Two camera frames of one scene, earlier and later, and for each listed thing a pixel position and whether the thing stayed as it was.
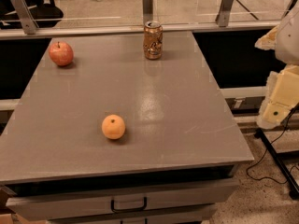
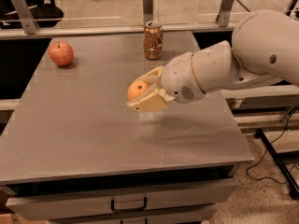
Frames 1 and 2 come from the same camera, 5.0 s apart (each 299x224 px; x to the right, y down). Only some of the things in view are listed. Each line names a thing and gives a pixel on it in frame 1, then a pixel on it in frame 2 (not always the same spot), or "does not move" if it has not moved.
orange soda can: [152, 40] does not move
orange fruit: [113, 127] -> [136, 88]
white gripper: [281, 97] -> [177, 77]
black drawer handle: [145, 203] does not move
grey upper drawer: [33, 207] does not move
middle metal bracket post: [148, 5] does not move
